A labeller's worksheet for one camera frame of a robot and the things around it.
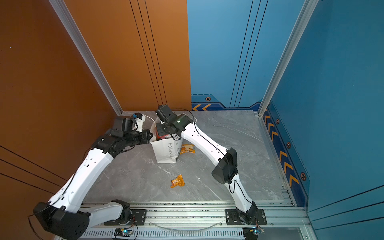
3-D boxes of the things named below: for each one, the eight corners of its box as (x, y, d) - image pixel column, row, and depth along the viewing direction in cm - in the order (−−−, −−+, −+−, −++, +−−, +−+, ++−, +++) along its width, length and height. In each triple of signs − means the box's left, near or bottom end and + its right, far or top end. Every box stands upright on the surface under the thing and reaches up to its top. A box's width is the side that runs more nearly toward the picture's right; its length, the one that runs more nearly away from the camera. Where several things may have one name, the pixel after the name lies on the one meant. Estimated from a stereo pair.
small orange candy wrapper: (171, 188, 85) (170, 187, 83) (170, 177, 89) (169, 176, 87) (185, 185, 86) (184, 184, 84) (183, 175, 90) (183, 173, 88)
